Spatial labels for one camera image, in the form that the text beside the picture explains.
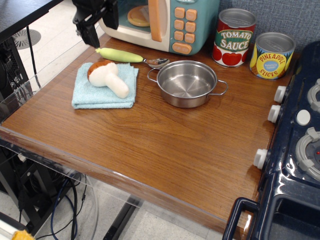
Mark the pineapple slices can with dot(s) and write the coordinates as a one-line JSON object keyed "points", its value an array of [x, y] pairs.
{"points": [[272, 54]]}

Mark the white stove knob upper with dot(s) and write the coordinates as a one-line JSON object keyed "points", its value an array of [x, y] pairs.
{"points": [[279, 94]]}

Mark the yellow object bottom corner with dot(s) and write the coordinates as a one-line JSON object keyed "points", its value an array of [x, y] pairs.
{"points": [[22, 235]]}

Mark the light blue folded cloth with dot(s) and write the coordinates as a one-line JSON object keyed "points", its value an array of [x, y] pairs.
{"points": [[87, 96]]}

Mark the black desk at left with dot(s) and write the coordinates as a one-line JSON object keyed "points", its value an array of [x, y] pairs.
{"points": [[15, 15]]}

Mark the plush mushroom toy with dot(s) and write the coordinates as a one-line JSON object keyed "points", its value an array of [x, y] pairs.
{"points": [[105, 73]]}

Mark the white stove knob middle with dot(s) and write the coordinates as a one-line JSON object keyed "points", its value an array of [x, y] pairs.
{"points": [[274, 113]]}

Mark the small steel pot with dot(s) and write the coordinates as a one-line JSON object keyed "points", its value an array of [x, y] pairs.
{"points": [[188, 84]]}

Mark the dark blue toy stove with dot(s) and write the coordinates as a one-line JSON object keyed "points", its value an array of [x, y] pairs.
{"points": [[288, 205]]}

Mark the white stove knob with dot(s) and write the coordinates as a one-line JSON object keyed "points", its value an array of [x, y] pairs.
{"points": [[279, 94], [274, 113], [259, 158]]}

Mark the tomato sauce can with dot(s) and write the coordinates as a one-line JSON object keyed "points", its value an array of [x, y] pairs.
{"points": [[234, 33]]}

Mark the green handled metal spoon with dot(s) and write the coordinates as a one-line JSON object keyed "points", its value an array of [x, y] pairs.
{"points": [[128, 57]]}

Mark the orange toy plate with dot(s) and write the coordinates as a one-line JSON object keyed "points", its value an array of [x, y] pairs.
{"points": [[139, 16]]}

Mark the white stove knob lower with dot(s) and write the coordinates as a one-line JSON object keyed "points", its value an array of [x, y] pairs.
{"points": [[259, 158]]}

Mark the black table leg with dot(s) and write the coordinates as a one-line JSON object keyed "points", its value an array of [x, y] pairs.
{"points": [[120, 222]]}

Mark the toy microwave oven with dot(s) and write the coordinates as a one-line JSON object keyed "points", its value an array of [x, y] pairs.
{"points": [[176, 26]]}

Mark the clear acrylic table guard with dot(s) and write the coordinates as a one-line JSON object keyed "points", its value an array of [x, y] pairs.
{"points": [[191, 161]]}

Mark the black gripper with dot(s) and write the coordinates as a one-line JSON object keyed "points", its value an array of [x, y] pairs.
{"points": [[88, 12]]}

